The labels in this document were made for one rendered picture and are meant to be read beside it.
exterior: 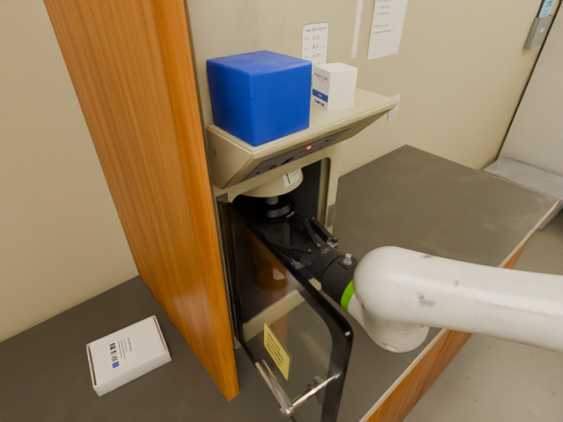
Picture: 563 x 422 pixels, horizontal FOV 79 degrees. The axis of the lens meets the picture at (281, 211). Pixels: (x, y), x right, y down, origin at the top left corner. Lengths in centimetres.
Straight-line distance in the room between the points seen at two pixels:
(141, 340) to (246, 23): 72
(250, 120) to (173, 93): 10
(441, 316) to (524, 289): 10
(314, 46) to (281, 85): 20
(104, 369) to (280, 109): 69
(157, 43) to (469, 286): 44
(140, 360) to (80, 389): 14
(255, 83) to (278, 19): 17
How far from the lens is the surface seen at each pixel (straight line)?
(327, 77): 56
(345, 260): 65
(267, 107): 43
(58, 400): 96
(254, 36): 54
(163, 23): 37
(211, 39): 50
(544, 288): 50
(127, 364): 90
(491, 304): 49
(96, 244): 106
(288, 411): 53
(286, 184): 70
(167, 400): 87
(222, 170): 51
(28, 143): 91
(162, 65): 38
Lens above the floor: 170
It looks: 36 degrees down
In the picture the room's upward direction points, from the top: straight up
